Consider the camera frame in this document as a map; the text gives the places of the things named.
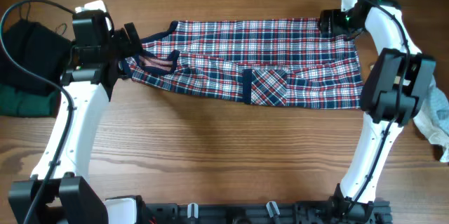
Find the red blue plaid garment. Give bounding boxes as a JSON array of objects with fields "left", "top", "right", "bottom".
[{"left": 122, "top": 18, "right": 363, "bottom": 110}]

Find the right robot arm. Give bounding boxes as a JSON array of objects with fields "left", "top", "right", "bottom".
[{"left": 318, "top": 0, "right": 436, "bottom": 216}]

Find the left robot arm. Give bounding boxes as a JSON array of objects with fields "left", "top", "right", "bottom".
[{"left": 8, "top": 23, "right": 145, "bottom": 223}]

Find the black folded garment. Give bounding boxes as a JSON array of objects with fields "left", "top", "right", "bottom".
[{"left": 1, "top": 18, "right": 72, "bottom": 96}]

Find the green folded garment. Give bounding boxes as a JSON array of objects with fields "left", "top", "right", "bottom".
[{"left": 1, "top": 84, "right": 60, "bottom": 117}]

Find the light blue striped garment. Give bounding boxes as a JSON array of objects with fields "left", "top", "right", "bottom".
[{"left": 413, "top": 77, "right": 448, "bottom": 163}]

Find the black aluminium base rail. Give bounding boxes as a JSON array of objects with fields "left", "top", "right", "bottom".
[{"left": 142, "top": 201, "right": 393, "bottom": 224}]

